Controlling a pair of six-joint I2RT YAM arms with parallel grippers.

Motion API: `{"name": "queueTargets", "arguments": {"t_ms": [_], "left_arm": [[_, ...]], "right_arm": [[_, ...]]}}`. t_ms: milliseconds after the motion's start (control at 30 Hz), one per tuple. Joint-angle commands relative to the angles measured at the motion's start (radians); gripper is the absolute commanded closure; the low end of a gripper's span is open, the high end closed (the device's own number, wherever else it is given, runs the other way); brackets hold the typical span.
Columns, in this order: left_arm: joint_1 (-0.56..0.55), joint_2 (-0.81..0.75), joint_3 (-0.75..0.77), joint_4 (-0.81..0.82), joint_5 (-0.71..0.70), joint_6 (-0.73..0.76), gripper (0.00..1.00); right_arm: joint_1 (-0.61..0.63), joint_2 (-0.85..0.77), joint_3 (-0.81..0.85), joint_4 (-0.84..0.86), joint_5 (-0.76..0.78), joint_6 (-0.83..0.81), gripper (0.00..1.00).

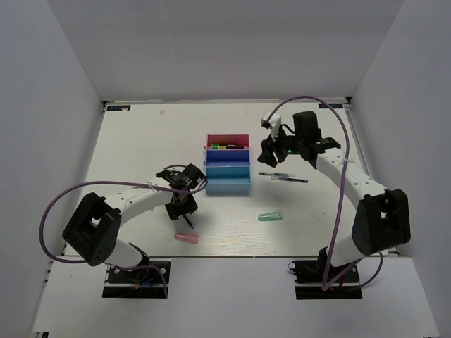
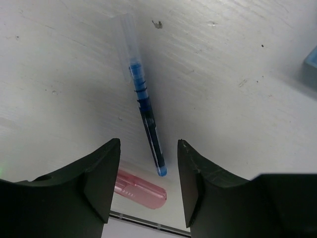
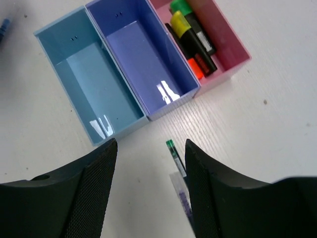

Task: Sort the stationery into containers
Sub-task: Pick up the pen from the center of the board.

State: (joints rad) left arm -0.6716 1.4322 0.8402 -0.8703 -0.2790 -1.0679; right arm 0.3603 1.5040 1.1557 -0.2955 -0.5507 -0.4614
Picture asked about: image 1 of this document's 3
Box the light blue container bin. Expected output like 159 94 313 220
205 165 251 196

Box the left blue table label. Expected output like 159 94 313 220
106 105 131 111

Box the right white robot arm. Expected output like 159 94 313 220
258 111 411 281

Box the blue table label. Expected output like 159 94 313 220
106 105 131 111
318 103 343 109

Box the purple pen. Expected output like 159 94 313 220
271 176 309 184

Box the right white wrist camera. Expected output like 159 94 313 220
261 111 281 141

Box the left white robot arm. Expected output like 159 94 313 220
63 163 207 281

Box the dark blue container bin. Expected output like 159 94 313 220
204 149 250 166

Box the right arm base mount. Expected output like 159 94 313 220
287 258 364 301

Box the red container bin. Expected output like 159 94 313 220
205 134 249 149

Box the green patterned pen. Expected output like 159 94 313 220
258 171 295 177

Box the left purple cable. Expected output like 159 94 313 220
39 164 209 299

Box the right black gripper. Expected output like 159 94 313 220
257 124 304 168

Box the right blue table label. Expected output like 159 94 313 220
318 103 343 109

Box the blue pen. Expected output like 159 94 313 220
183 215 195 230

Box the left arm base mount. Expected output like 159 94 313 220
101 259 171 299

